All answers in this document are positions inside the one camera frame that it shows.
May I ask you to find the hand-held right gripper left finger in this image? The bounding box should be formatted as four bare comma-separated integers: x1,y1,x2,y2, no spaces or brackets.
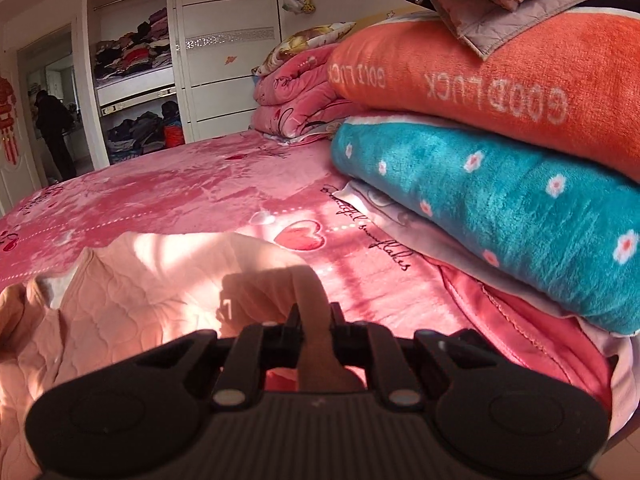
135,305,303,409

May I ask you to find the light pink quilted garment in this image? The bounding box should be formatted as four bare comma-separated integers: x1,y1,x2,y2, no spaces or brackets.
0,231,371,480

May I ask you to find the orange fleece blanket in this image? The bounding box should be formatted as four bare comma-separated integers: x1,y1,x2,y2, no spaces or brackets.
326,7,640,183

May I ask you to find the white wardrobe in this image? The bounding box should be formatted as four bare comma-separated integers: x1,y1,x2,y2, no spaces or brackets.
75,0,283,166

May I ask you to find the white door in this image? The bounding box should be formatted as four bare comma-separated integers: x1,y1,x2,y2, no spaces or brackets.
0,50,43,216

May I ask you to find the red knot door decoration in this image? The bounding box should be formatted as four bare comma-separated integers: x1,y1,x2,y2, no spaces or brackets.
0,76,20,163

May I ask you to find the floral pillow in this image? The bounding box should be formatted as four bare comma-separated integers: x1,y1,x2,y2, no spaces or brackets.
252,21,356,77

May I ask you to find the teal flowered fleece blanket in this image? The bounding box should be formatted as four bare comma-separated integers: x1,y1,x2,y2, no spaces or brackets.
331,119,640,336

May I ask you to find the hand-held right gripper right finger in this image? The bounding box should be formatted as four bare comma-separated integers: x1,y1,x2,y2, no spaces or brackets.
327,302,496,408

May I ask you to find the pink quilt with scalloped edge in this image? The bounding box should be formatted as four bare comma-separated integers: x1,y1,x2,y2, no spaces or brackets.
435,262,618,403

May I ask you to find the stack of folded clothes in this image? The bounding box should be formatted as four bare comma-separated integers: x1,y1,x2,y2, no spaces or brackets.
95,7,175,81

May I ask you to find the folded pink printed blanket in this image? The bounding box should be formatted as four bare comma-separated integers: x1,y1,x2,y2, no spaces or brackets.
250,42,368,146

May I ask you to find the pile of dark clothes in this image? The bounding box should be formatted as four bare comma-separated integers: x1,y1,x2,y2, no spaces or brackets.
106,101,185,155

